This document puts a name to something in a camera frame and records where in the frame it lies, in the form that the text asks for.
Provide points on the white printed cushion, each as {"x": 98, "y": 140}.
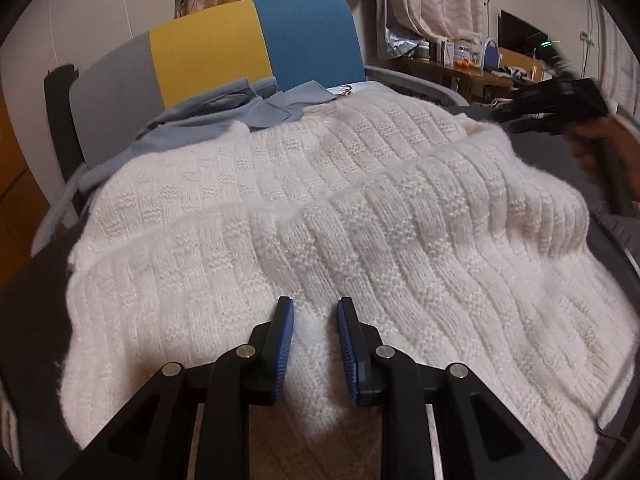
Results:
{"x": 365, "y": 89}

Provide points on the grey yellow blue chair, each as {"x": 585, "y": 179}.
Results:
{"x": 210, "y": 45}

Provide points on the black rolled mat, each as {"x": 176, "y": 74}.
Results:
{"x": 57, "y": 110}

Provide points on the grey-blue garment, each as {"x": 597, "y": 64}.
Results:
{"x": 200, "y": 120}

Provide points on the silver foil bag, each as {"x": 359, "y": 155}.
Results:
{"x": 400, "y": 42}

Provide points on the small jar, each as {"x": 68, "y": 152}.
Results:
{"x": 424, "y": 51}

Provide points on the wooden panelled door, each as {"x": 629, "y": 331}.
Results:
{"x": 15, "y": 185}

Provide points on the wooden desk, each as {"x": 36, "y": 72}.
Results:
{"x": 450, "y": 77}

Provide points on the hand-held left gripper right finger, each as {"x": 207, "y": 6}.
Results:
{"x": 346, "y": 345}

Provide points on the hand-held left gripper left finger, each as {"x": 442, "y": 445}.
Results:
{"x": 285, "y": 340}

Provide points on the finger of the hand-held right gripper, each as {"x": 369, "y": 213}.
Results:
{"x": 520, "y": 112}

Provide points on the blue chair back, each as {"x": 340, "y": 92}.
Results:
{"x": 492, "y": 55}

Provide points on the white knitted sweater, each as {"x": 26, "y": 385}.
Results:
{"x": 350, "y": 210}

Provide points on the person's right hand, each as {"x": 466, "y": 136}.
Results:
{"x": 592, "y": 150}

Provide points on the small white box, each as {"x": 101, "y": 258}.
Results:
{"x": 445, "y": 51}

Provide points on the black television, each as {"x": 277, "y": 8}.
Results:
{"x": 515, "y": 32}

